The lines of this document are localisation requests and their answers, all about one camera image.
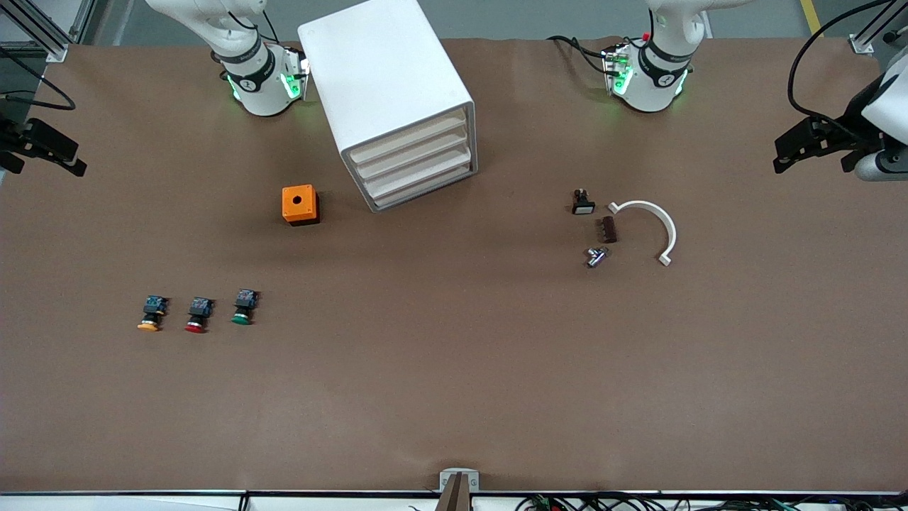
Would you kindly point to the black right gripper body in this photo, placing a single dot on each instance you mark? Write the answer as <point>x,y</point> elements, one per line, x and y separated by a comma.
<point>8,136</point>

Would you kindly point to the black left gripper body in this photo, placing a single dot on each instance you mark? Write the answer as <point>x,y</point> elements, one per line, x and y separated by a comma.
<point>852,117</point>

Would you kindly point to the yellow push button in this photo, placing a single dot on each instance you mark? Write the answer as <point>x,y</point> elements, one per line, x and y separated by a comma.
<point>154,306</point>

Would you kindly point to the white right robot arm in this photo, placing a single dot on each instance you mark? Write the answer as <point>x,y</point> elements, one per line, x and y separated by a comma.
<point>262,92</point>

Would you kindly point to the red push button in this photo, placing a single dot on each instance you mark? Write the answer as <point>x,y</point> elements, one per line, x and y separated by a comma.
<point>200,308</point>

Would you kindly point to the green push button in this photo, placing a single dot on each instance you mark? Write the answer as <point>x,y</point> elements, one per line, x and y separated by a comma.
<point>245,299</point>

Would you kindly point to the orange button box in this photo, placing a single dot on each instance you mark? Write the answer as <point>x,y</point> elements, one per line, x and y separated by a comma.
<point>298,202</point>

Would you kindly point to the brown terminal block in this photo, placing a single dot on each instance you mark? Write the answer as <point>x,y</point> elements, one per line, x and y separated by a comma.
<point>608,230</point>

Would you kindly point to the silver metal fitting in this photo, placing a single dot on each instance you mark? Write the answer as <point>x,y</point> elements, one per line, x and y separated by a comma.
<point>596,256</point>

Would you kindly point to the brown wedge stick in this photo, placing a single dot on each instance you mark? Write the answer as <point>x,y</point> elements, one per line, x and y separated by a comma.
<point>455,497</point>

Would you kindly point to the aluminium profile post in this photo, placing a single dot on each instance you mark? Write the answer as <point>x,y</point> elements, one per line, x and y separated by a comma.
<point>42,32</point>
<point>869,39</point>

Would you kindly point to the small black square switch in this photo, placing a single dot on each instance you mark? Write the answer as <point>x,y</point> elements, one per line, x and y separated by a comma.
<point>583,206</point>

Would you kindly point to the white table frame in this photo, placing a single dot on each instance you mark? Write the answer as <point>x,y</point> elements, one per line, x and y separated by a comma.
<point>142,502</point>

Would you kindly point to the grey metal bracket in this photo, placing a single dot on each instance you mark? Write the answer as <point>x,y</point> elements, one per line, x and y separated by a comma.
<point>447,477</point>

